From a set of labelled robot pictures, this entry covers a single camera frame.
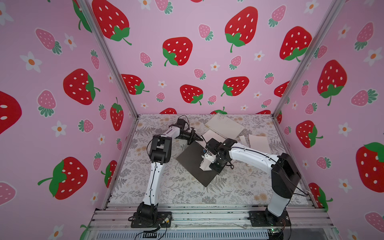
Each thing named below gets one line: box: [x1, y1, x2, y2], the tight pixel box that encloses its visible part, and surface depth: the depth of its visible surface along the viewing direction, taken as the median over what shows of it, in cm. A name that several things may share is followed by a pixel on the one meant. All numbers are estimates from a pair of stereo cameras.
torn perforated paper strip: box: [238, 135, 250, 148], surface depth 106 cm
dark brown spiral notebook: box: [176, 141, 219, 187], surface depth 94 cm
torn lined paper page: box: [248, 134, 271, 154], surface depth 107 cm
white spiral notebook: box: [205, 113, 245, 140], surface depth 114 cm
